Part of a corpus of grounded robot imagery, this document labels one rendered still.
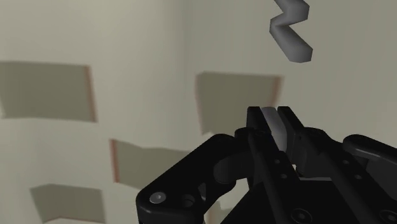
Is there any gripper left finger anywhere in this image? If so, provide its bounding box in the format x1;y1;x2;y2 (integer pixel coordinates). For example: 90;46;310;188
135;106;299;224

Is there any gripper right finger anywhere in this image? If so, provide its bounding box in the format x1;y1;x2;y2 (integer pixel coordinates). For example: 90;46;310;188
261;106;397;224

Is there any grey zigzag shape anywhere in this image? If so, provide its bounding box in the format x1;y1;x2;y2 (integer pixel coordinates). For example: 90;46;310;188
268;0;314;64

